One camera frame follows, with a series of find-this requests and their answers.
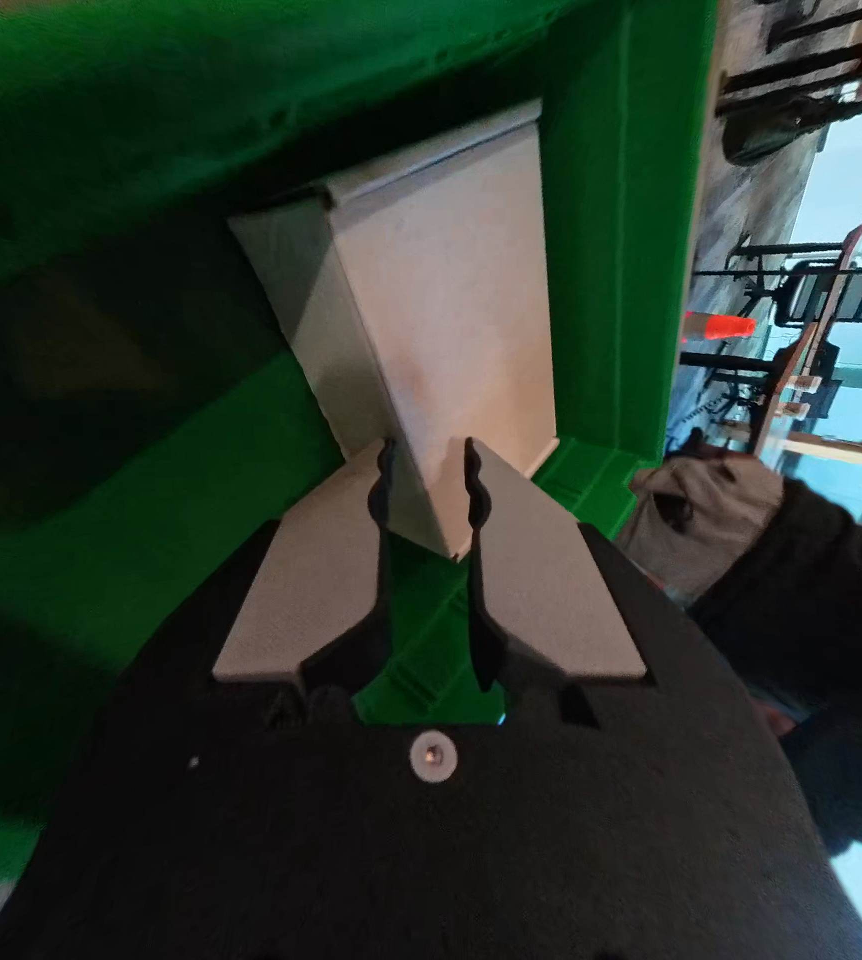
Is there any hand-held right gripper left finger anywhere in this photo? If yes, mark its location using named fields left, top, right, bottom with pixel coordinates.
left=211, top=438, right=396, bottom=695

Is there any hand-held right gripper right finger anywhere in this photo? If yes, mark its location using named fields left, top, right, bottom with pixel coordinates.
left=463, top=437, right=650, bottom=693

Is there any green plastic bin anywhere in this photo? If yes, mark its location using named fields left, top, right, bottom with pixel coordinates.
left=0, top=0, right=721, bottom=886

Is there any white cardboard box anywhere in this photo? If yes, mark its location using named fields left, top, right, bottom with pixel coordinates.
left=227, top=97, right=561, bottom=564

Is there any grey cloth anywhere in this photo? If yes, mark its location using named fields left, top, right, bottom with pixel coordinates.
left=614, top=448, right=786, bottom=605

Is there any person's black clothing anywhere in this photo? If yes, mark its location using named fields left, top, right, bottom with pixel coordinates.
left=689, top=480, right=862, bottom=860

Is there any orange traffic cone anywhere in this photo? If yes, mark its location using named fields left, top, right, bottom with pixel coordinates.
left=684, top=311, right=759, bottom=345

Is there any wooden edged desk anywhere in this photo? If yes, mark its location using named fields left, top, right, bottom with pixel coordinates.
left=749, top=213, right=862, bottom=477

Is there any black office chair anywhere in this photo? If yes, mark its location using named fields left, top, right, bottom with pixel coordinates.
left=716, top=0, right=862, bottom=168

